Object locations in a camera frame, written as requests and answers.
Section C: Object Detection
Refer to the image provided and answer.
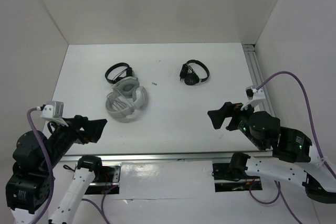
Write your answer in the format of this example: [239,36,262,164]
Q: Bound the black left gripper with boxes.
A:
[42,113,107,169]

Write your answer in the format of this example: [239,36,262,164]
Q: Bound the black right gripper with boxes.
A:
[205,99,264,149]

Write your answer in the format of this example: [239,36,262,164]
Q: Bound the grey headphone cable with plug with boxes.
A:
[106,87,137,112]

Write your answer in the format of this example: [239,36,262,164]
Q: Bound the white grey over-ear headphones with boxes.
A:
[105,77,148,123]

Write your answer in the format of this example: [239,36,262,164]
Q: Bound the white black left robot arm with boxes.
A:
[6,115,107,223]

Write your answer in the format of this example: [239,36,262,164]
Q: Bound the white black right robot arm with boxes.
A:
[207,102,335,204]

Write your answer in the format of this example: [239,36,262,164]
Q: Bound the black headphones right side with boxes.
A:
[179,59,210,86]

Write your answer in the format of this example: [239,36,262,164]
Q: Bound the black headphones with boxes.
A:
[104,62,134,84]
[179,59,210,86]

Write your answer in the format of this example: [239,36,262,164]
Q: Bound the black headphones left side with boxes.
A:
[104,62,134,84]

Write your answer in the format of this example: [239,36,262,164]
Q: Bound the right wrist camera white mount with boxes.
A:
[240,86,266,111]

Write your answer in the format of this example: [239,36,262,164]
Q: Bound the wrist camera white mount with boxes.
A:
[240,86,266,111]
[40,101,68,126]

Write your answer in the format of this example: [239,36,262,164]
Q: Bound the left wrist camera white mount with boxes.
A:
[40,101,68,126]

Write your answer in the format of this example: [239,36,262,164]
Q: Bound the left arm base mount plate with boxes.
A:
[85,165,121,195]

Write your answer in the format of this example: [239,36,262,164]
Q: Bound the aluminium rail at right wall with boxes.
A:
[242,44,275,116]

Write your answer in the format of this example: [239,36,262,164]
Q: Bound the aluminium rail at table front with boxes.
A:
[59,150,275,168]

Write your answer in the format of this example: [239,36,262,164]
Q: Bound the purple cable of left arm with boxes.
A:
[26,107,56,224]

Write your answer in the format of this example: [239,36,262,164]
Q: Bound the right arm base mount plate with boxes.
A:
[212,163,263,193]

